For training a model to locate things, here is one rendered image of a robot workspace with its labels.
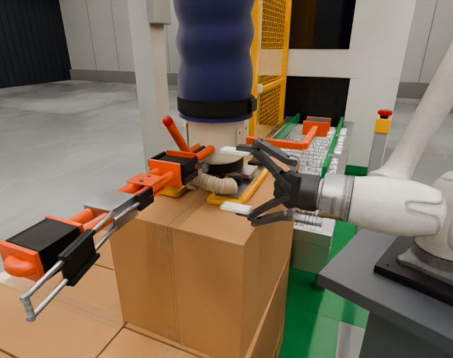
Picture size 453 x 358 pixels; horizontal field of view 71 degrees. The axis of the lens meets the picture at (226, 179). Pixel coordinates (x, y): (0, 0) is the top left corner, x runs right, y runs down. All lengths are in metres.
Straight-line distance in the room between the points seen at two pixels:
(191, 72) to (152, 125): 1.55
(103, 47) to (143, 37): 11.24
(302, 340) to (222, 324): 0.94
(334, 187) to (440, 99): 0.28
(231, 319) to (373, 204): 0.47
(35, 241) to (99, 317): 0.69
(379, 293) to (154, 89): 1.86
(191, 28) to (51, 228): 0.57
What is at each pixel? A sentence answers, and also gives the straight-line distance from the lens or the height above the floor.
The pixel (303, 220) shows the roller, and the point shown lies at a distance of 1.64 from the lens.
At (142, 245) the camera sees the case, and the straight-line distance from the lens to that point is 0.87.
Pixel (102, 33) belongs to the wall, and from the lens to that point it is 13.51.
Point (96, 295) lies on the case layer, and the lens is 1.25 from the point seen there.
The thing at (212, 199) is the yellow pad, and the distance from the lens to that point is 0.85.
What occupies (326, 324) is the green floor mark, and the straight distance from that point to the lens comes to 1.89.
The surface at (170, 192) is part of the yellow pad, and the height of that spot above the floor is 0.96.
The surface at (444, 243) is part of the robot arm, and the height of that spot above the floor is 0.88.
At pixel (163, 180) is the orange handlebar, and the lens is 0.69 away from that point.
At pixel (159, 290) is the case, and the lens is 0.94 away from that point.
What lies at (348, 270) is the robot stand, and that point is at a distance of 1.01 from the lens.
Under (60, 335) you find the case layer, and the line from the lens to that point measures 1.17.
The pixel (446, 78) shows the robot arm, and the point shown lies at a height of 1.29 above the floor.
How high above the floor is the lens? 1.35
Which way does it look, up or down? 23 degrees down
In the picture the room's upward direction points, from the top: straight up
